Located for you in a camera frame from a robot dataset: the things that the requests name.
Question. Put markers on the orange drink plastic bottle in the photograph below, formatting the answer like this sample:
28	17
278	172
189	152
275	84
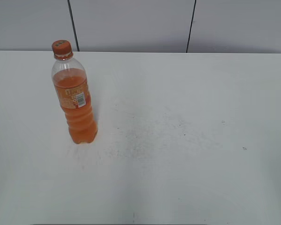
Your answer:
71	85

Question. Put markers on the orange bottle cap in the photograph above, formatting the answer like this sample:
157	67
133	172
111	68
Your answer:
61	47

